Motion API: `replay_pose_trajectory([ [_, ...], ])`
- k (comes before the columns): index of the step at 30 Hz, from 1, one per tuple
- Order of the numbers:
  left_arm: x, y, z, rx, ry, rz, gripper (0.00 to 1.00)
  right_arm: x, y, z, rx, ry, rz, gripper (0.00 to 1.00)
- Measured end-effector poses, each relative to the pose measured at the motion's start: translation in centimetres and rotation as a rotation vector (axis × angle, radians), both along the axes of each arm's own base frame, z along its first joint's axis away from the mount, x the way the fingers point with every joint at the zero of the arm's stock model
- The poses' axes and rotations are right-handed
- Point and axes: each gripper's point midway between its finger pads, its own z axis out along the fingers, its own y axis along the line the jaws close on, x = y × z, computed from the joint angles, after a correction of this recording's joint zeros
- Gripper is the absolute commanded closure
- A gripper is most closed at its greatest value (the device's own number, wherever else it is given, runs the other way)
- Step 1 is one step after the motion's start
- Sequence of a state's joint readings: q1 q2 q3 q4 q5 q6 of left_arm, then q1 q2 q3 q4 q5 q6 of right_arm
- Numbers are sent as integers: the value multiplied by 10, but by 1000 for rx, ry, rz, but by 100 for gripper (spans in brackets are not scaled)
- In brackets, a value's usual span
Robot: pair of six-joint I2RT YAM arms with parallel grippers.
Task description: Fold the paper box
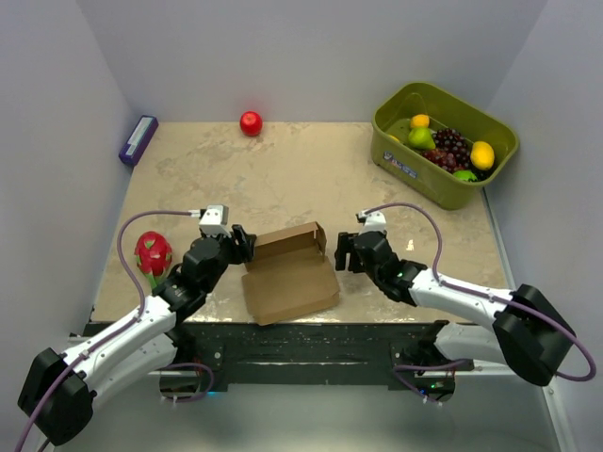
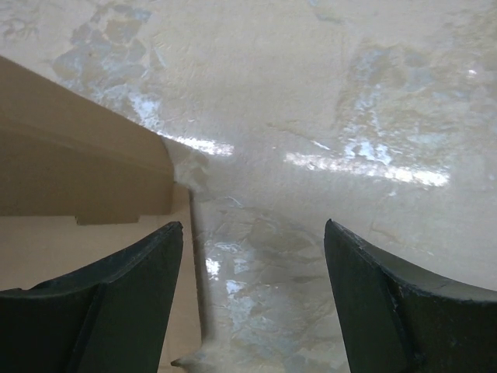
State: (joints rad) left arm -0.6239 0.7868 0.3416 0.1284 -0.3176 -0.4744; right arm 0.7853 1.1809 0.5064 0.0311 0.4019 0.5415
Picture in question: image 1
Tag brown cardboard box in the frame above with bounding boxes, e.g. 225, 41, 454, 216
242, 221, 340, 326

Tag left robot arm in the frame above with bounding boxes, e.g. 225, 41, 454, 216
18, 224, 257, 445

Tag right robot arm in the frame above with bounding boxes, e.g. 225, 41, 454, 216
334, 231, 574, 386

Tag purple rectangular box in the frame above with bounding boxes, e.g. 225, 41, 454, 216
119, 115, 159, 168

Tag red dragon fruit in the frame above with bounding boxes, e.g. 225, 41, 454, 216
134, 231, 172, 289

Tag green pear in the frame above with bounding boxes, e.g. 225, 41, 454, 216
408, 127, 436, 150

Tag red apple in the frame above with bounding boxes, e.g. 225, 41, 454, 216
239, 110, 263, 137

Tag green plastic tub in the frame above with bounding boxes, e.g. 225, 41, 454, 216
370, 82, 519, 210

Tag green apple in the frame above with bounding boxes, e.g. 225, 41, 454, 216
453, 169, 480, 183

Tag dark purple grapes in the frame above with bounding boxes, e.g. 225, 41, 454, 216
422, 128, 470, 173

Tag orange fruit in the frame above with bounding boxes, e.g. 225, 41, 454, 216
410, 114, 430, 129

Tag yellow lemon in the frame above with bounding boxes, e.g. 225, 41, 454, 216
470, 141, 495, 171

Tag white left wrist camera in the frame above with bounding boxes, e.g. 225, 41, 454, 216
199, 204, 231, 237

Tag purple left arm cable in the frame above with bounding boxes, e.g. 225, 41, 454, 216
12, 209, 202, 452

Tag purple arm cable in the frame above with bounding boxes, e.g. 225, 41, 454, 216
362, 202, 597, 382
12, 209, 202, 452

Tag aluminium frame rail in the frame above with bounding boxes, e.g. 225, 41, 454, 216
35, 190, 579, 452

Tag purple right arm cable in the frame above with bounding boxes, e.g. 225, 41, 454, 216
362, 202, 597, 382

